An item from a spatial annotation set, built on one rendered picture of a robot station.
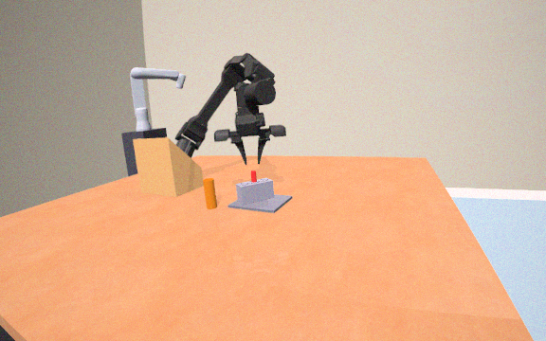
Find orange cylinder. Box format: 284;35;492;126
203;178;217;209

